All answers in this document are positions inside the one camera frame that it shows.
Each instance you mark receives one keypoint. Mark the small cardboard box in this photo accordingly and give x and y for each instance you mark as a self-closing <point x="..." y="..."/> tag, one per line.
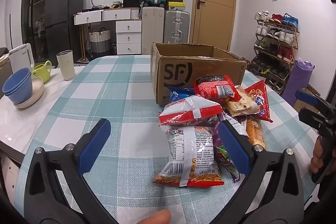
<point x="304" y="106"/>

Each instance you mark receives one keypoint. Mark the yellow white shoe box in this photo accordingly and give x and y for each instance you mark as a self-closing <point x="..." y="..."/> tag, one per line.
<point x="176" y="5"/>

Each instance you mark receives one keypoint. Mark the cream tumbler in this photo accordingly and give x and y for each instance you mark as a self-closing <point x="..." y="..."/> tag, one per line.
<point x="66" y="64"/>

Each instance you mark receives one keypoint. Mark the red cone snack bag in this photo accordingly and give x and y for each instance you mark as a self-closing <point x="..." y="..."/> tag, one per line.
<point x="260" y="92"/>

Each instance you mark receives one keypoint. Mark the red noodle snack packet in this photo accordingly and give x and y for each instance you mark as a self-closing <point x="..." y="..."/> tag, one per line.
<point x="215" y="87"/>

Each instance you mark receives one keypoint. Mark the rows of shoes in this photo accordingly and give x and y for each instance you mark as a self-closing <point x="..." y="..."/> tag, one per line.
<point x="283" y="35"/>

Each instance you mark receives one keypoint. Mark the silver suitcase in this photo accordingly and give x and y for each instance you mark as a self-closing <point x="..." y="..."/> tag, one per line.
<point x="176" y="26"/>

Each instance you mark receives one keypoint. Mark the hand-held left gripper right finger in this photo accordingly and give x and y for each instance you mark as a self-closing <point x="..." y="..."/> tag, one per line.
<point x="233" y="145"/>

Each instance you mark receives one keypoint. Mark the brown cardboard box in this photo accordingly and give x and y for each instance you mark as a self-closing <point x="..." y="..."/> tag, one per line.
<point x="178" y="61"/>

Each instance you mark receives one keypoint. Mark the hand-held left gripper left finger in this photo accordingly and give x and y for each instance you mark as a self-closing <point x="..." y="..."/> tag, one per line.
<point x="94" y="145"/>

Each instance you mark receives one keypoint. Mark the purple snack packet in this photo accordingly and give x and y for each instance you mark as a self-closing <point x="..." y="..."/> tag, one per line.
<point x="223" y="157"/>

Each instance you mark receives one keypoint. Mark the orange bread packet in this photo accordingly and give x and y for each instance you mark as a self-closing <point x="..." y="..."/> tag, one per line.
<point x="256" y="134"/>

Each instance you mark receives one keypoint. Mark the black storage box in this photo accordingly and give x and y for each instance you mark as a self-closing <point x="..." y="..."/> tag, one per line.
<point x="132" y="2"/>

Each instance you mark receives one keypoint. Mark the white dressing table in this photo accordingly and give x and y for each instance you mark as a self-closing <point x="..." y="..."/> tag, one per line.
<point x="128" y="37"/>

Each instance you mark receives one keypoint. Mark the wooden shoe rack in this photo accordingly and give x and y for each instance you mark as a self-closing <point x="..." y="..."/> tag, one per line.
<point x="296" y="41"/>

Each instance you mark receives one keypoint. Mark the dark glass cabinet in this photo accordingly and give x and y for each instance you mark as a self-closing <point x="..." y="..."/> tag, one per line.
<point x="36" y="3"/>

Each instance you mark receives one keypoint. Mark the wicker basket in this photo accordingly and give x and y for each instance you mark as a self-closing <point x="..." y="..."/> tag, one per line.
<point x="99" y="41"/>

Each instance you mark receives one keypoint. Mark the cream suitcase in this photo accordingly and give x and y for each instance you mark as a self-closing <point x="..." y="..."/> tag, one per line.
<point x="153" y="29"/>

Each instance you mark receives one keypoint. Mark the blue snack packet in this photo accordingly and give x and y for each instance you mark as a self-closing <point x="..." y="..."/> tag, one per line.
<point x="178" y="95"/>

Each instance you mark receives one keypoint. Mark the yellow cracker packet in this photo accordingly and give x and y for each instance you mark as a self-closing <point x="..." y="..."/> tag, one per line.
<point x="240" y="106"/>

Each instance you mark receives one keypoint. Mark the dark grey refrigerator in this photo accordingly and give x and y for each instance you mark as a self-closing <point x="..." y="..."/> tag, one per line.
<point x="63" y="8"/>

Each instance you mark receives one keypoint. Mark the white electric kettle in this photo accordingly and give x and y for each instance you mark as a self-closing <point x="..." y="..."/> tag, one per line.
<point x="21" y="56"/>

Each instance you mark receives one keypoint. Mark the purple yoga mat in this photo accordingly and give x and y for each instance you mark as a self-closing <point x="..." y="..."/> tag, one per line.
<point x="296" y="82"/>

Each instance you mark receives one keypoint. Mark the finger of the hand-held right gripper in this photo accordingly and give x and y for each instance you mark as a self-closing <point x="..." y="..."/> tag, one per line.
<point x="307" y="96"/>
<point x="311" y="116"/>

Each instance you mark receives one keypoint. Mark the green mug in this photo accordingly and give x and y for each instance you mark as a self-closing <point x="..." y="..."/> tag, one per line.
<point x="42" y="71"/>

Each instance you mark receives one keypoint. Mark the red silver snack packet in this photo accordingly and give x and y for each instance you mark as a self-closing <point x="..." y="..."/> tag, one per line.
<point x="183" y="111"/>

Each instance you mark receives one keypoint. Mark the blue bowl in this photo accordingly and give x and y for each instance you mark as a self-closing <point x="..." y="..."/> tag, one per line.
<point x="19" y="100"/>
<point x="17" y="82"/>

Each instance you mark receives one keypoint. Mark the person's right hand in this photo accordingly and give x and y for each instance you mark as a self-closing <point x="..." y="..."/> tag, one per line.
<point x="318" y="153"/>

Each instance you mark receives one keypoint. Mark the cream plate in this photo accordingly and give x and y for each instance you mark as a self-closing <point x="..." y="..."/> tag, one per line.
<point x="38" y="90"/>

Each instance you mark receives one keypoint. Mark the white snack bag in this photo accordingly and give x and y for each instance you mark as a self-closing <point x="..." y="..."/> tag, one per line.
<point x="189" y="145"/>

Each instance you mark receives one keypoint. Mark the person's left hand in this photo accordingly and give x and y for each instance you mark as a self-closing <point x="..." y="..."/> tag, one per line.
<point x="156" y="217"/>

